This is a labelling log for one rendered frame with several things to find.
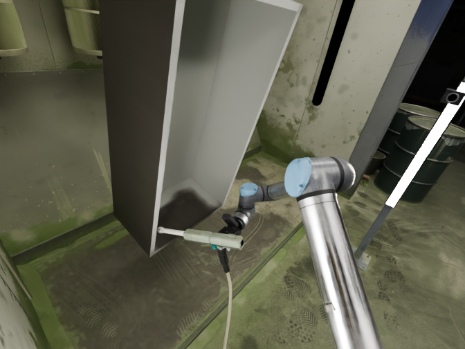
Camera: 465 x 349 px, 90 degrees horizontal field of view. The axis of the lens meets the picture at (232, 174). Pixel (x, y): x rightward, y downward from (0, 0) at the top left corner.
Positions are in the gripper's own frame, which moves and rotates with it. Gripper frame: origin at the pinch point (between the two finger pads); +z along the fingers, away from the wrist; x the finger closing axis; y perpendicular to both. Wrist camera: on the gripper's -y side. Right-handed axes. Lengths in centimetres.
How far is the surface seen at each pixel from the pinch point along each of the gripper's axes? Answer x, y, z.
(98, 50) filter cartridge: 91, -101, -48
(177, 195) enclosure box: 52, -3, -37
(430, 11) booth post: -106, -87, -185
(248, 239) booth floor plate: 24, 56, -72
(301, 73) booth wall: -4, -60, -213
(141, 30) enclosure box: -4, -84, 14
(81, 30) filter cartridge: 95, -113, -44
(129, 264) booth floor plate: 85, 37, -6
